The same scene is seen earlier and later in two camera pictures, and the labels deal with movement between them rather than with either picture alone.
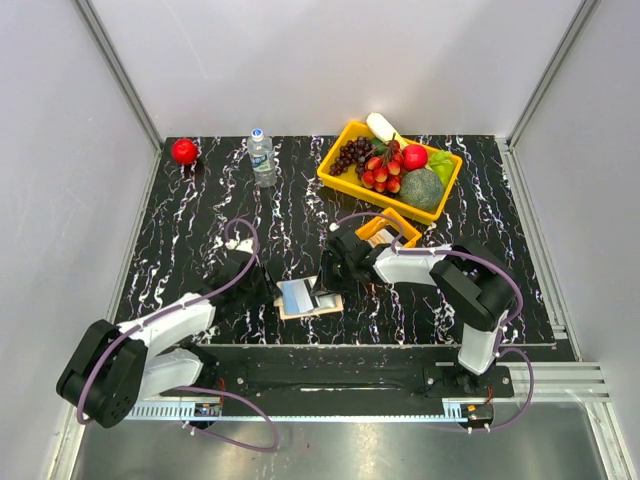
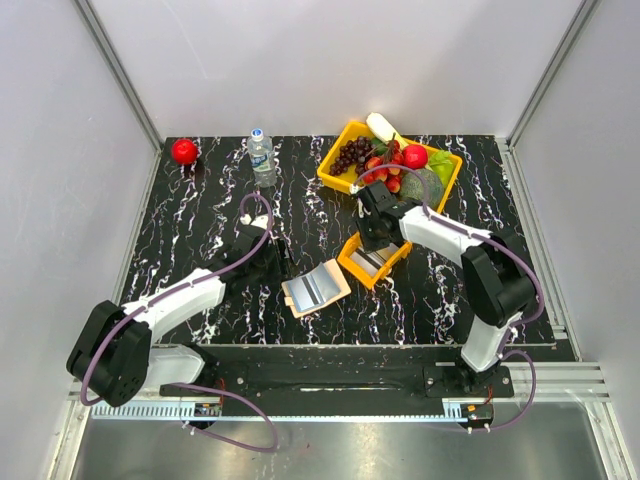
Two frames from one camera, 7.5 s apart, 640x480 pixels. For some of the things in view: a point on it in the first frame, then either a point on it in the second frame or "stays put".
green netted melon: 422,190 stays put
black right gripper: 325,282 to 369,245
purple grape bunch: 354,152 stays put
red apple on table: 185,151 stays put
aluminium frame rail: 120,73 stays put
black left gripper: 269,288 to 284,268
